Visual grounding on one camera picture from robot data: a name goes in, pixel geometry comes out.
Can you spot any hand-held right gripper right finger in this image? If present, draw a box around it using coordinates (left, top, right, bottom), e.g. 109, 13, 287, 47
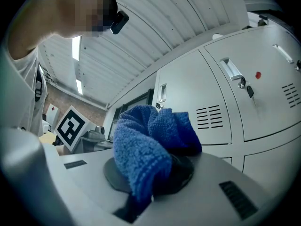
138, 152, 281, 226

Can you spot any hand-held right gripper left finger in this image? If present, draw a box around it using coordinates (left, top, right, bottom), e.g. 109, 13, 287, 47
43, 145, 133, 226

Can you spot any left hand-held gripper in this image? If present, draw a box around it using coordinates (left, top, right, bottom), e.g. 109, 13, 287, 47
54, 105, 115, 154

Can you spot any blue microfibre cloth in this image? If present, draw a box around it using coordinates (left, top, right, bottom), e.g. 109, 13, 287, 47
112, 104, 203, 206

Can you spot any grey metal locker cabinet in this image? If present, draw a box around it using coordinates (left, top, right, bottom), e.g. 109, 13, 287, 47
154, 24, 301, 197

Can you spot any white board red mark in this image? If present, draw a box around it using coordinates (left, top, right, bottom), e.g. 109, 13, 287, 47
46, 103, 60, 128

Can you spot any ceiling strip light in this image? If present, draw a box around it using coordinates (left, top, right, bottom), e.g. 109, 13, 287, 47
75, 79, 84, 95
71, 35, 82, 62

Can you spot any white printed t-shirt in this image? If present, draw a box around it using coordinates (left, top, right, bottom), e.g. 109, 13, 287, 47
0, 45, 48, 137

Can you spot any dark framed frosted window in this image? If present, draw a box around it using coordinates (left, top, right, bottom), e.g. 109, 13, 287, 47
108, 88, 157, 142

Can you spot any person's head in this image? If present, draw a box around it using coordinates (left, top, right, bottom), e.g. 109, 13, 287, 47
9, 0, 118, 61

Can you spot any black harness strap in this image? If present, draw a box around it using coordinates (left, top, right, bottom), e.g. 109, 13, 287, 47
34, 64, 45, 103

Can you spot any recessed silver locker handle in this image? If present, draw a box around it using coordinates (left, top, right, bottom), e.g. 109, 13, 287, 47
220, 57, 243, 81
159, 83, 168, 103
272, 43, 294, 65

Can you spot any black head-mounted camera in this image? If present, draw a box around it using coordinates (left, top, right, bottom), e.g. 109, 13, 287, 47
109, 10, 130, 35

